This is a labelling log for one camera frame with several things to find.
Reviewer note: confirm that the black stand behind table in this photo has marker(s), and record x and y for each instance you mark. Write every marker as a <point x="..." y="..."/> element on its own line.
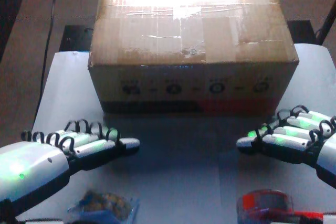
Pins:
<point x="76" y="37"/>

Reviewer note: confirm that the large dark object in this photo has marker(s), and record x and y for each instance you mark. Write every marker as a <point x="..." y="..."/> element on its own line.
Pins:
<point x="10" y="11"/>

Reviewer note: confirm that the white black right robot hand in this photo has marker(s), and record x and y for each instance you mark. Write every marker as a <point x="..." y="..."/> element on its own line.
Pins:
<point x="296" y="137"/>

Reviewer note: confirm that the clear snack bag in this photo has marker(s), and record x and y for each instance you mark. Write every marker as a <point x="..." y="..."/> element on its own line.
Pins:
<point x="105" y="204"/>

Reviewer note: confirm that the black slanted pole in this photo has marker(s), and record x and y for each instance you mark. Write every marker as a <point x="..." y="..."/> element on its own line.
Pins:
<point x="325" y="27"/>

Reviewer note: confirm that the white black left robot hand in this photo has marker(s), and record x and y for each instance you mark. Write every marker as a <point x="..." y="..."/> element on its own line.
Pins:
<point x="31" y="163"/>

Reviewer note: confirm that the large taped cardboard box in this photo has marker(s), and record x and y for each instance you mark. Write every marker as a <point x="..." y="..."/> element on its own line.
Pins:
<point x="194" y="51"/>

